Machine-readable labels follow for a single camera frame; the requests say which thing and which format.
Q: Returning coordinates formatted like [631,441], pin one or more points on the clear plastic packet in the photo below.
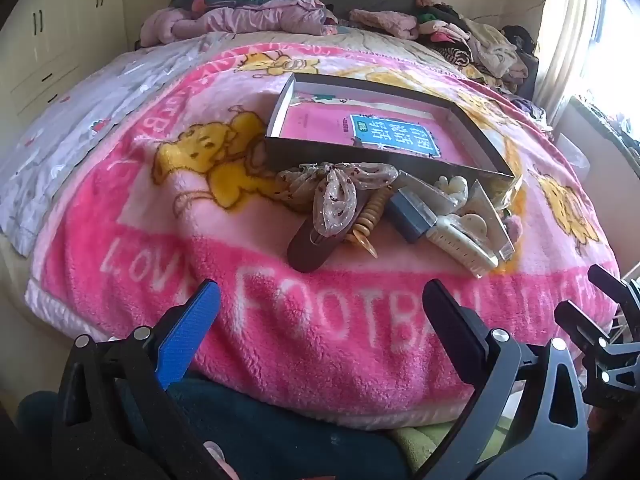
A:
[420,187]

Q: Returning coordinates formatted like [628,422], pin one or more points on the grey printed bedsheet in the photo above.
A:
[75,110]

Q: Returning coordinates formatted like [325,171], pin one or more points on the pink quilt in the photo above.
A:
[240,20]

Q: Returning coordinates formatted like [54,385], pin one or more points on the pink fuzzy garment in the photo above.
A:
[385,22]

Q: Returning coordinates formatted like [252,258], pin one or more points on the pile of clothes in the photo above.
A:
[480,45]

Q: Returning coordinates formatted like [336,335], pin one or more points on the small blue box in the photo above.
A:
[410,217]

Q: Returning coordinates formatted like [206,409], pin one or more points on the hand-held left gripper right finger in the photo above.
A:
[450,320]

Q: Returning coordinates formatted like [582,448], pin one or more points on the earring card in clear packet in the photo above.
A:
[490,220]

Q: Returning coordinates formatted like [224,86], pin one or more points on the cream wardrobe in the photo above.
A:
[55,45]

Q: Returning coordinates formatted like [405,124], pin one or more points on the pink printed fleece blanket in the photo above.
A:
[300,310]

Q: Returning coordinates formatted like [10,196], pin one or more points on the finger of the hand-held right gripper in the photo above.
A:
[580,322]
[617,292]

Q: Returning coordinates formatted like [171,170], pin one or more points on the large white hair claw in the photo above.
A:
[460,247]

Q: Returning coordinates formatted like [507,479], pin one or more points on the pink book with blue label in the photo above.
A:
[325,120]

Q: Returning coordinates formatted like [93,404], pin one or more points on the cream curtain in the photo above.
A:
[565,35]

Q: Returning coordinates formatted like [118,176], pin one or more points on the cluttered window ledge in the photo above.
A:
[610,120]

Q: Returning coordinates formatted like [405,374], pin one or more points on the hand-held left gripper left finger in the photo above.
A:
[192,330]

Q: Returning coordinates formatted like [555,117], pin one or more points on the cream pearl hair claw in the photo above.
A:
[450,187]

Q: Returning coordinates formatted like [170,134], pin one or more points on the brown oval hair clip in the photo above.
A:
[310,252]

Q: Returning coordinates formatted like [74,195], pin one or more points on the beige dotted bow hair clip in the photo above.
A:
[335,200]

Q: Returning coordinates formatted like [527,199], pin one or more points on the beige ringed hair claw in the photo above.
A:
[370,215]

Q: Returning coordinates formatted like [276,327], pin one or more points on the person's dark teal clothing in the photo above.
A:
[280,440]

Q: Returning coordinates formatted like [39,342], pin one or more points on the window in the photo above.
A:
[615,45]

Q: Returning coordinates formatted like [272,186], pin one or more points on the grey cardboard box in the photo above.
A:
[350,155]

